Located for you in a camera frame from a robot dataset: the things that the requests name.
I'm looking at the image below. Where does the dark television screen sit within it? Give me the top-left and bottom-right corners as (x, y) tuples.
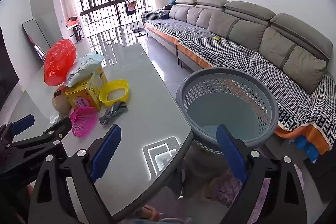
(0, 27), (20, 111)

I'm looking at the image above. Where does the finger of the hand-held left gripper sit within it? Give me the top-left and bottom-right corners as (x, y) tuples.
(0, 114), (36, 147)
(5, 117), (72, 160)

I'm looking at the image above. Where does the blue plastic object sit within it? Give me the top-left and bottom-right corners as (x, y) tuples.
(294, 136), (319, 164)

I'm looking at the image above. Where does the brown round coconut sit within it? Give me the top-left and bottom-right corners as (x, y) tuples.
(52, 86), (72, 115)

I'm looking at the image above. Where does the orange bag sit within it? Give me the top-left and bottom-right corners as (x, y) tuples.
(66, 17), (79, 29)

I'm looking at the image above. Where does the light blue packet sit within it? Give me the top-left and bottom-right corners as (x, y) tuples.
(64, 52), (103, 88)

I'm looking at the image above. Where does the pink slipper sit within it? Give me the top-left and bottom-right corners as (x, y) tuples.
(142, 204), (189, 224)

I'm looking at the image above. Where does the red plastic bag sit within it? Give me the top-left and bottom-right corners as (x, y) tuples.
(43, 39), (77, 87)

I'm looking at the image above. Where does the grey sofa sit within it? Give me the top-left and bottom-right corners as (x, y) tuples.
(141, 0), (336, 159)

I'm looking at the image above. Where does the houndstooth sofa cover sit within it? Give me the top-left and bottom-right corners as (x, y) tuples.
(141, 10), (336, 155)

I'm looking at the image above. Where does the yellow cardboard box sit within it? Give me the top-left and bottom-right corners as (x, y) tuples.
(64, 67), (109, 112)

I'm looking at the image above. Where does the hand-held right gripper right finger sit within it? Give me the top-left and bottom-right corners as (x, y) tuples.
(216, 124), (307, 224)

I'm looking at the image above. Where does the grey perforated plastic basket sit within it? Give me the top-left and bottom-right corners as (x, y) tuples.
(175, 68), (279, 161)

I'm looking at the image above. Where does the standing clothes rack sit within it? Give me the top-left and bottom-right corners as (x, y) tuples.
(123, 0), (147, 37)

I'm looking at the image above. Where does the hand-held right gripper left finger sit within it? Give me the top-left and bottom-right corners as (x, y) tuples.
(28, 124), (122, 224)

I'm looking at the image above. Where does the yellow plastic bowl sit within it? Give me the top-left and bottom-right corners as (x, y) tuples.
(99, 80), (130, 106)

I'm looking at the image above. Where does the black window grille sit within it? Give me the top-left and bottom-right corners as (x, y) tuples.
(71, 0), (154, 43)

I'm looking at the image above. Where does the floor mirror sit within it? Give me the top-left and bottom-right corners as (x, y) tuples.
(22, 19), (51, 63)

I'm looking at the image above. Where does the dark wrapper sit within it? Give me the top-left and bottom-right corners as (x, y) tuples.
(99, 101), (129, 125)

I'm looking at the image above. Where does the pink plastic mesh cup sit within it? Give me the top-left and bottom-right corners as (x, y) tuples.
(70, 106), (97, 138)

